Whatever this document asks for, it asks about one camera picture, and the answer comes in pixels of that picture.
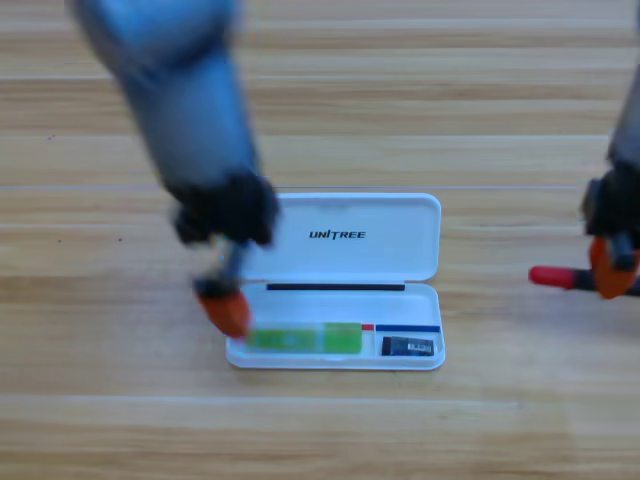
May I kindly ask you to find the black eraser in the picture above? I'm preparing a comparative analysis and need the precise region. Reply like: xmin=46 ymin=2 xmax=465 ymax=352
xmin=380 ymin=335 xmax=435 ymax=358

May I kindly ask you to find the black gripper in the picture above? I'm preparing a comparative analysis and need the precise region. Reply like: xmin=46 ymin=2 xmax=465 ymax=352
xmin=169 ymin=171 xmax=282 ymax=340
xmin=579 ymin=164 xmax=640 ymax=301

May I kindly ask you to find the white Unitree pencil case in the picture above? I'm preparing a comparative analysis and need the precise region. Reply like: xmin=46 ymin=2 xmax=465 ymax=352
xmin=225 ymin=192 xmax=447 ymax=372

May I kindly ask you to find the red and black marker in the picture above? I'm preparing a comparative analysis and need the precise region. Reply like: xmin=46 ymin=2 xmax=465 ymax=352
xmin=528 ymin=265 xmax=640 ymax=297

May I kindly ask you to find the green and white glue stick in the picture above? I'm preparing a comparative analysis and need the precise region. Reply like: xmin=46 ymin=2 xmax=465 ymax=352
xmin=244 ymin=321 xmax=364 ymax=356

